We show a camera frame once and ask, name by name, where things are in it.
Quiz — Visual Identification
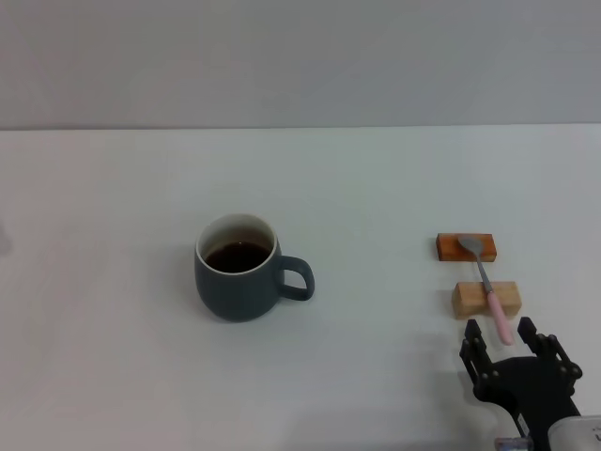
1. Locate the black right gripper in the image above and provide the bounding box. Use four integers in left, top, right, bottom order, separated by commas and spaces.
458, 316, 584, 445

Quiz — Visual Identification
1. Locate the pink handled metal spoon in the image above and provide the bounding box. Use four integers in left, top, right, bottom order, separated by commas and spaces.
457, 234, 514, 348

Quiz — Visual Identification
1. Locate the grey cup with coffee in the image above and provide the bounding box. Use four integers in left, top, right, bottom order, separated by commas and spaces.
193, 213, 316, 324

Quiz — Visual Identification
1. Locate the light wooden arch block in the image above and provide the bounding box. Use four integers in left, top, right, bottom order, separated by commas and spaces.
452, 280, 523, 322

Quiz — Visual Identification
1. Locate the dark brown wooden block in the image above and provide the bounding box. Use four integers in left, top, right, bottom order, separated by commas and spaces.
435, 232, 498, 264

